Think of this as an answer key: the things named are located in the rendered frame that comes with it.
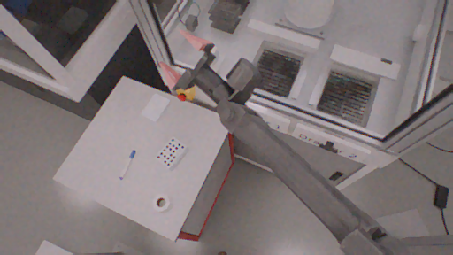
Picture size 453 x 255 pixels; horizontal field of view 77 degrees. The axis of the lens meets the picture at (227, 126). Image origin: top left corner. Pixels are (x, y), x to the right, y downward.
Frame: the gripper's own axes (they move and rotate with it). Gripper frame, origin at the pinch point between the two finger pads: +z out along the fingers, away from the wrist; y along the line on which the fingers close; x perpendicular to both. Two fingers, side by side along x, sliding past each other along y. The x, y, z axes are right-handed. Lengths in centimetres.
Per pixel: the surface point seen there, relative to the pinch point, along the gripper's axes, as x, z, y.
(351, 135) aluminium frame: 41, -57, -6
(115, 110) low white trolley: 45, 24, 61
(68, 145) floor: 88, 59, 149
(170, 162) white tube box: 33, -14, 52
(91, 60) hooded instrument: 45, 46, 50
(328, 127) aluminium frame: 41, -50, -2
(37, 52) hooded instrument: 18, 48, 44
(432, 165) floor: 146, -142, -7
